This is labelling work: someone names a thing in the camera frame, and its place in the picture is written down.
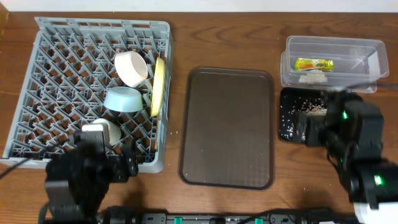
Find rice and food scraps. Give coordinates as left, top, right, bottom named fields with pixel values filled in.
left=279, top=96, right=327, bottom=141

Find white cup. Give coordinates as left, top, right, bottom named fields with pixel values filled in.
left=93, top=118, right=121, bottom=146

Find wooden chopstick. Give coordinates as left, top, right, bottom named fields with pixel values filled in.
left=154, top=115, right=160, bottom=151

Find green snack wrapper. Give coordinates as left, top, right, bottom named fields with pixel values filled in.
left=295, top=58, right=335, bottom=72

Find light blue bowl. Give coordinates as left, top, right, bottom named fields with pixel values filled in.
left=103, top=86, right=143, bottom=113

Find yellow plate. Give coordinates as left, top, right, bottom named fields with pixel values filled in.
left=150, top=57, right=165, bottom=117

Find pink bowl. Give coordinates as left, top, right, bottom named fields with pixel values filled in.
left=114, top=51, right=148, bottom=88

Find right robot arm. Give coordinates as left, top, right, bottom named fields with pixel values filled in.
left=293, top=91, right=397, bottom=223

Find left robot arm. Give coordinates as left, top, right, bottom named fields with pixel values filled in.
left=38, top=142, right=139, bottom=223

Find black waste tray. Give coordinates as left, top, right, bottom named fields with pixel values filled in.
left=278, top=88, right=327, bottom=142

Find clear plastic bin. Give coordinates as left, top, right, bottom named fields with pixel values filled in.
left=280, top=35, right=389, bottom=93

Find grey dish rack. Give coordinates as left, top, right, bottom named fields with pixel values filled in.
left=1, top=17, right=174, bottom=173

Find dark brown serving tray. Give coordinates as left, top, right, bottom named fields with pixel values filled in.
left=178, top=67, right=275, bottom=190

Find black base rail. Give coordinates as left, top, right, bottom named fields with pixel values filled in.
left=96, top=206, right=359, bottom=224

